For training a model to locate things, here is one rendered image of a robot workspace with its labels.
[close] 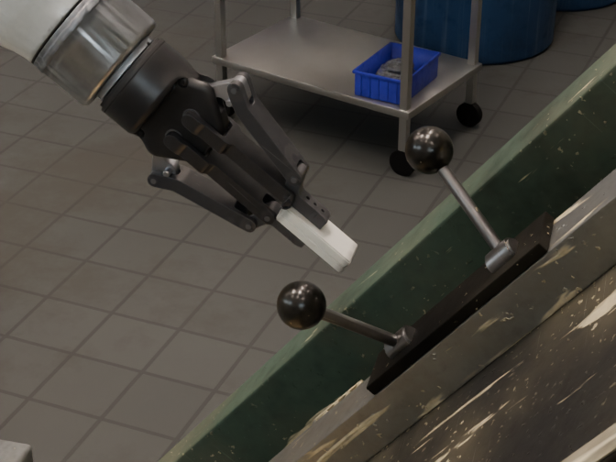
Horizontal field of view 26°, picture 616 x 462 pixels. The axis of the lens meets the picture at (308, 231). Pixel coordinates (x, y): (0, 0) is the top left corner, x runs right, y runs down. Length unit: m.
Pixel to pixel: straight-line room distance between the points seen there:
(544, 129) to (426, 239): 0.16
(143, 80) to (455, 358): 0.32
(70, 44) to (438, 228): 0.42
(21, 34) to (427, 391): 0.42
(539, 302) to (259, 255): 2.81
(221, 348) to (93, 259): 0.58
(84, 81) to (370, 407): 0.35
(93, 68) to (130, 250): 2.81
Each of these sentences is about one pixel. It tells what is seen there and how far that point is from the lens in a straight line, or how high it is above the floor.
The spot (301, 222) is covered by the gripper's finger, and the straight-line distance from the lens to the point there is 1.08.
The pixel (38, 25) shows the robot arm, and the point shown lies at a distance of 1.05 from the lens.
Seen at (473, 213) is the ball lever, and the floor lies 1.47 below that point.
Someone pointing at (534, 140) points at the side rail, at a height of 1.44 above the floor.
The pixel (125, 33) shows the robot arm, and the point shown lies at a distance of 1.04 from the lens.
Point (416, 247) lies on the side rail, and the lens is 1.28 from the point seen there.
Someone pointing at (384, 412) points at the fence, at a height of 1.30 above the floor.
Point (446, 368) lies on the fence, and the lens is 1.05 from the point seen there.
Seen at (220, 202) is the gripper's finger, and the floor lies 1.44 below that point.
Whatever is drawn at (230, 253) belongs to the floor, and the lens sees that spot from 3.80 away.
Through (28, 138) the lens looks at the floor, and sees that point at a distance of 4.53.
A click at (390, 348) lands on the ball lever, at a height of 1.36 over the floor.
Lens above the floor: 1.98
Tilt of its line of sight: 30 degrees down
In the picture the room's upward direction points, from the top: straight up
